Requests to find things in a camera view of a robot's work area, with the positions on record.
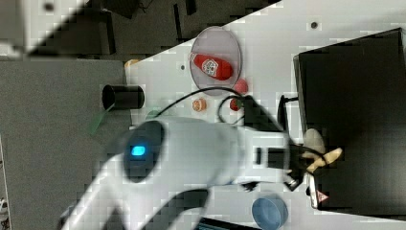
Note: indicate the blue cup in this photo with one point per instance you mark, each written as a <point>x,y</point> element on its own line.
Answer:
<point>269,212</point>

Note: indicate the pink strawberry toy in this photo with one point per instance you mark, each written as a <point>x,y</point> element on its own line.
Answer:
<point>241,86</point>

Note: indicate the peeled toy banana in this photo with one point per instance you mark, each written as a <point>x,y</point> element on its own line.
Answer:
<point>320,160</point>

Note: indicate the orange slice toy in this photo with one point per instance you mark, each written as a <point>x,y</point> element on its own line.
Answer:
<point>199,105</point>

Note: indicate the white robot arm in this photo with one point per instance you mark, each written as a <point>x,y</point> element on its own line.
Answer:
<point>177,159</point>

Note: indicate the silver black toaster oven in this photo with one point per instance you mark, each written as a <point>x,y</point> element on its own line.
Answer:
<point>353,93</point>

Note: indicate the red strawberry toy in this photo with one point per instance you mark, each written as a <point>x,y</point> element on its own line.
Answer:
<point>235,104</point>

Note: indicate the grey round plate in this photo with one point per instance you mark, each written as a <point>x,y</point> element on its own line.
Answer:
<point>216,42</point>

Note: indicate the black pot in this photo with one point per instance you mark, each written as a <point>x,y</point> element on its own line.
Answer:
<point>121,97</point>

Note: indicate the red ketchup bottle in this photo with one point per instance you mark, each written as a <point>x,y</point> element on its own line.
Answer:
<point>214,67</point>

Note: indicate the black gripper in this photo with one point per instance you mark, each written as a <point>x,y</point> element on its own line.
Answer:
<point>296,168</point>

